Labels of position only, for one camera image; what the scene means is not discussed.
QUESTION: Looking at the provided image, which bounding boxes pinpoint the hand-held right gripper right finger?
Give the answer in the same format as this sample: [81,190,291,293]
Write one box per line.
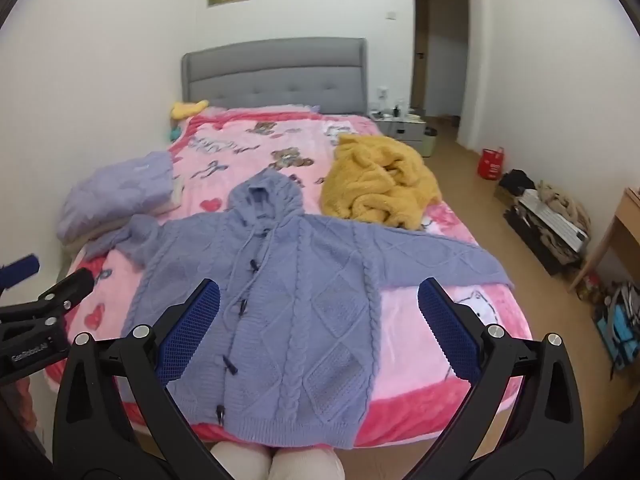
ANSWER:
[404,277,586,480]

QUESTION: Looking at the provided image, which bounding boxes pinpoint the pink printed blanket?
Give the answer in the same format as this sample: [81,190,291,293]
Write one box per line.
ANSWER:
[45,105,534,448]

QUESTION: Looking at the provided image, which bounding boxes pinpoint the white nightstand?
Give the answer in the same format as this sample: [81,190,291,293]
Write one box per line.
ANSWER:
[371,111,429,149]

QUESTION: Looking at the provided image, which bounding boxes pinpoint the person's white pants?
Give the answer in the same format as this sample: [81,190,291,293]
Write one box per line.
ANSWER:
[209,441,347,480]

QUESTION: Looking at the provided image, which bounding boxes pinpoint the white keyboard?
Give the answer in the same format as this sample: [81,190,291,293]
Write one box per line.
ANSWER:
[517,194,589,252]

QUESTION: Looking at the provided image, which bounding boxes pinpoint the yellow fleece garment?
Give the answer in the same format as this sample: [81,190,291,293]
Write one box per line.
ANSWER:
[320,132,444,231]

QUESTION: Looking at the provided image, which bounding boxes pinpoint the yellow plush toy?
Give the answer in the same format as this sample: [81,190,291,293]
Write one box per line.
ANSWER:
[170,99,210,120]

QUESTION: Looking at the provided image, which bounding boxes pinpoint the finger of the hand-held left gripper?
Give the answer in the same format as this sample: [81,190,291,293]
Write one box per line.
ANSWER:
[0,268,96,332]
[0,254,41,291]

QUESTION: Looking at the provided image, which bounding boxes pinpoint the grey padded bed headboard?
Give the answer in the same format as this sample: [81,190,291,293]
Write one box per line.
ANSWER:
[180,37,369,114]

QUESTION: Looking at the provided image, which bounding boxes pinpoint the black bag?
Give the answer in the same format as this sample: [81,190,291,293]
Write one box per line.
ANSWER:
[499,169,537,197]

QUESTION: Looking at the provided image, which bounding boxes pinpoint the red bucket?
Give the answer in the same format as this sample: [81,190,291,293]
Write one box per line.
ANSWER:
[477,147,506,181]

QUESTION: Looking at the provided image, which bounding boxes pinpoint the wooden door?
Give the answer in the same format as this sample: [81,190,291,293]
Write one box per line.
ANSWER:
[413,0,430,112]

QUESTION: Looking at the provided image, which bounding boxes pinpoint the beige plush toy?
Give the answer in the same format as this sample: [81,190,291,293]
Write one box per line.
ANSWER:
[536,182,592,234]

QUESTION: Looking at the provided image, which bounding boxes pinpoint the lavender pillow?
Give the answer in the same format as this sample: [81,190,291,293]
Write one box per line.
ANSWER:
[56,151,176,244]

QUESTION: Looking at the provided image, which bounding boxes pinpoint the blue backpack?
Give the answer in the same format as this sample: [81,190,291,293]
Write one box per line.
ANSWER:
[592,281,640,372]

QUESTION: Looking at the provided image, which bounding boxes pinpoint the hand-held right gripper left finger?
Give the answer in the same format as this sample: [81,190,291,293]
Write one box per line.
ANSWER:
[52,279,232,480]

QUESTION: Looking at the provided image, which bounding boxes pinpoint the wooden desk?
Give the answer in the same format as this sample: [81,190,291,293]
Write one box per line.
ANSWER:
[579,187,640,288]

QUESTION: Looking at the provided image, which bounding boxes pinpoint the purple knit hooded sweater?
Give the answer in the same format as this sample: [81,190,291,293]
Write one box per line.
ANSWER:
[82,167,517,449]

